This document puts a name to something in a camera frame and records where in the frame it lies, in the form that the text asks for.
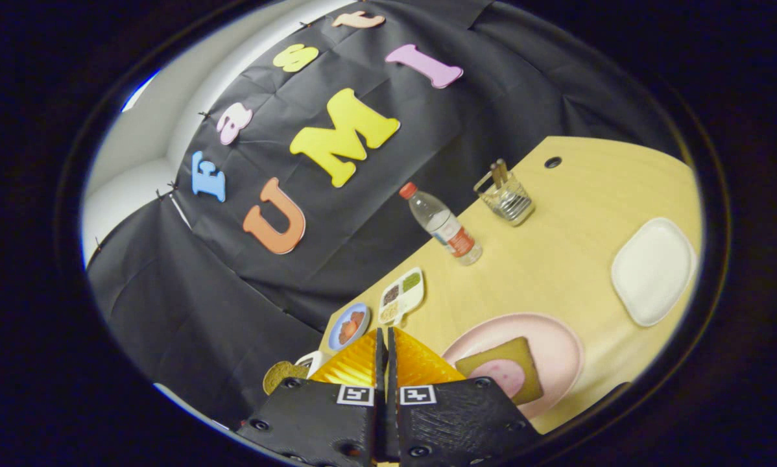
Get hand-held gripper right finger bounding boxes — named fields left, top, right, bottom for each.
left=388, top=326, right=542, bottom=467

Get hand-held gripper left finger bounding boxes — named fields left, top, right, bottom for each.
left=236, top=328, right=389, bottom=467

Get brown bread slice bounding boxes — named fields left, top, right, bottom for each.
left=263, top=361, right=310, bottom=396
left=455, top=337, right=545, bottom=405

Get white toaster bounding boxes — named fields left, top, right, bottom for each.
left=294, top=350, right=328, bottom=378

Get pink ham slice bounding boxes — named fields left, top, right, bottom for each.
left=486, top=360, right=525, bottom=398

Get small blue plate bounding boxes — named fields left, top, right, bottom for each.
left=328, top=303, right=371, bottom=352

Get red sausage pieces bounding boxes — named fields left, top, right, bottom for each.
left=339, top=311, right=366, bottom=344

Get pink round plate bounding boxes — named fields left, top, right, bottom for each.
left=442, top=313, right=585, bottom=420

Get white divided condiment dish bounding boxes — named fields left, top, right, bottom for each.
left=378, top=267, right=425, bottom=326

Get clear red-capped water bottle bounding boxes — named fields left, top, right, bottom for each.
left=399, top=182, right=483, bottom=267

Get metal mesh utensil holder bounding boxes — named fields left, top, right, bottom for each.
left=473, top=172, right=536, bottom=227

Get white square plate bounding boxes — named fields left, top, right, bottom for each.
left=611, top=217, right=698, bottom=328

